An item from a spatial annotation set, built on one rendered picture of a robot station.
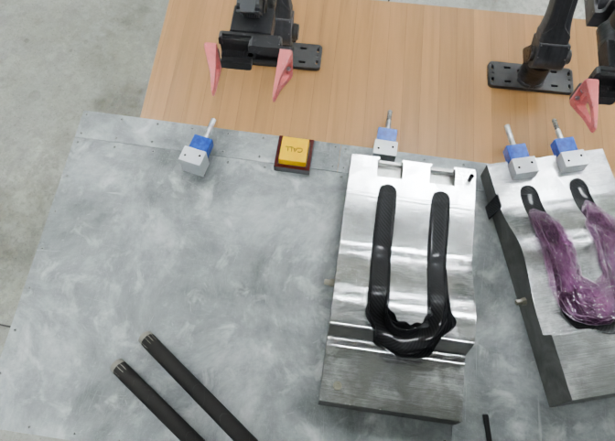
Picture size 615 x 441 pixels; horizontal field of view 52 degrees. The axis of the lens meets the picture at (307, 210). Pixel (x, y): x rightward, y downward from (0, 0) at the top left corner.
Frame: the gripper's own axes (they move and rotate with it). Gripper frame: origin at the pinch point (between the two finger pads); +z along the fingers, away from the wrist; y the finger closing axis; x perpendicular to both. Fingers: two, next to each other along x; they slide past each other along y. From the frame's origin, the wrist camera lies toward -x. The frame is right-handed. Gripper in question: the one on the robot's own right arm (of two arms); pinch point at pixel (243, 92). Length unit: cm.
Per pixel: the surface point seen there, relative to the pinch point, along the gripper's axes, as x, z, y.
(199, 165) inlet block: 34.7, -3.3, -12.8
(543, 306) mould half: 32, 20, 58
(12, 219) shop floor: 120, -17, -94
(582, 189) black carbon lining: 35, -7, 68
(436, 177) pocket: 34, -6, 37
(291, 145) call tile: 36.5, -11.3, 5.8
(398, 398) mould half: 34, 40, 32
